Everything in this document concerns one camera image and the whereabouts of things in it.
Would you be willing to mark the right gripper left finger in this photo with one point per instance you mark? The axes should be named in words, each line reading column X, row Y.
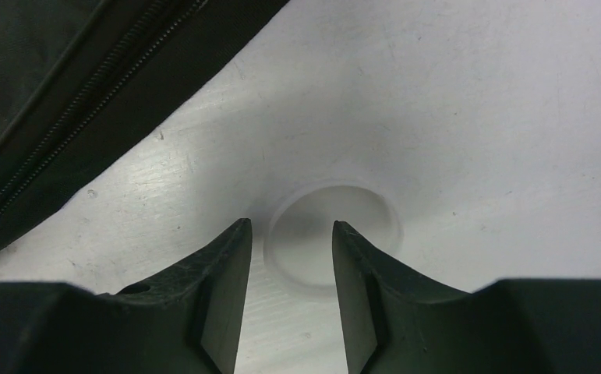
column 185, row 318

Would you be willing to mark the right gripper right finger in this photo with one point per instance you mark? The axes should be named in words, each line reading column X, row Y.
column 397, row 320

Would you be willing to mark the translucent tube lid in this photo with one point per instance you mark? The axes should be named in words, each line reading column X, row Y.
column 298, row 239

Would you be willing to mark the black racket bag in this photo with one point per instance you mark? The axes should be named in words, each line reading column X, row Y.
column 82, row 82

